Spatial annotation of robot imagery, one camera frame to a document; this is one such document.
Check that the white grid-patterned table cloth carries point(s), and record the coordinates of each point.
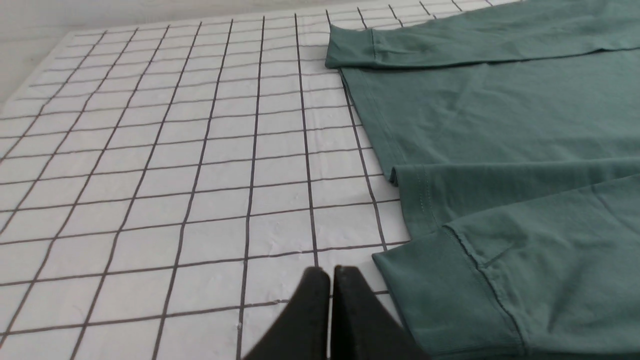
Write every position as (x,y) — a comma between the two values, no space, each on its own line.
(164,186)

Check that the green long-sleeved shirt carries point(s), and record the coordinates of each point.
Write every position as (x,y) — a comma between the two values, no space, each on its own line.
(512,133)

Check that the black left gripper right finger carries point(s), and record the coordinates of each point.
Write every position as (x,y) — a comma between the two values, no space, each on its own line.
(361,327)

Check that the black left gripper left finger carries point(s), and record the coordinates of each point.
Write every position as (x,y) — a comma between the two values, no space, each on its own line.
(301,329)

